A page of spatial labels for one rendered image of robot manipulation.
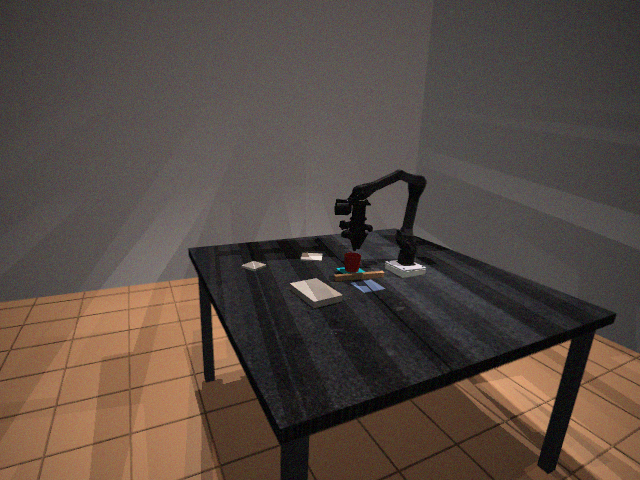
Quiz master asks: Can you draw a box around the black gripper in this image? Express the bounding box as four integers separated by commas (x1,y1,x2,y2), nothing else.
341,215,373,251

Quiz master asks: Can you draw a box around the beige rectangular block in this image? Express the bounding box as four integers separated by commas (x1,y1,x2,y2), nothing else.
290,278,343,308

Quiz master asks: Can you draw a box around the dark red cup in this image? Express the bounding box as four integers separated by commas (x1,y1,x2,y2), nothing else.
344,253,361,273

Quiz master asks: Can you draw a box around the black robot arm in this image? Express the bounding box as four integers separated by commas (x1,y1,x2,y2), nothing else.
335,169,427,266

